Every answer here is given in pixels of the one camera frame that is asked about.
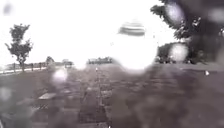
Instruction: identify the grey paved path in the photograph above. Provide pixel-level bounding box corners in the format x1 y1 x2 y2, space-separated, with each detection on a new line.
0 63 224 128

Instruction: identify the large dark tree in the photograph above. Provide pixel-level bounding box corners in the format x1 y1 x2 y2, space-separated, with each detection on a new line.
149 0 224 65

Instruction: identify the small slender tree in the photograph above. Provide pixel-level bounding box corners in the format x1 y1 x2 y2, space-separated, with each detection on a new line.
4 23 34 72

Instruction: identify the distant row of trees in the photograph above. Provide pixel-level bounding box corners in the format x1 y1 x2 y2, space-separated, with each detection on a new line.
86 56 114 65

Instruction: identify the low wooden fence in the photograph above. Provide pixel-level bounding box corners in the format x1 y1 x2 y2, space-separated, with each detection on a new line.
0 61 48 75

